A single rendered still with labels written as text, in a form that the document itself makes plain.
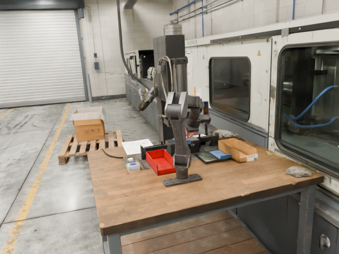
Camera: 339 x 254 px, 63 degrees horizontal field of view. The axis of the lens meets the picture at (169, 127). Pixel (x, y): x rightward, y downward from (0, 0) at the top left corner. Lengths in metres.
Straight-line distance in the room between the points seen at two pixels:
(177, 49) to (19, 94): 9.65
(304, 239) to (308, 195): 0.27
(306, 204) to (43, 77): 10.08
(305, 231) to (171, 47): 1.29
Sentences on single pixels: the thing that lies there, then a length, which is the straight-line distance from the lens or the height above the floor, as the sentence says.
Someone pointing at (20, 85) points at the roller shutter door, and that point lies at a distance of 11.11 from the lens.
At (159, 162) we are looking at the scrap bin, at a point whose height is 0.90.
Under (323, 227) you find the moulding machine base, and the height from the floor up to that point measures 0.58.
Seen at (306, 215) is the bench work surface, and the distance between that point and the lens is 1.71.
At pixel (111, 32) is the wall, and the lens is 10.93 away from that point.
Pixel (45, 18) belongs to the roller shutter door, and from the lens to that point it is 10.97.
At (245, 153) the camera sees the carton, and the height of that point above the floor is 0.91.
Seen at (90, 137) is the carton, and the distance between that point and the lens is 5.07.
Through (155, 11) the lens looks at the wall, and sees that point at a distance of 11.26.
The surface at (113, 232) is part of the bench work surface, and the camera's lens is 1.20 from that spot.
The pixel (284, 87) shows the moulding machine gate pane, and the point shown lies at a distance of 1.83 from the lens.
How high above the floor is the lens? 1.53
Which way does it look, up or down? 15 degrees down
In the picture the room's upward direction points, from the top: 3 degrees counter-clockwise
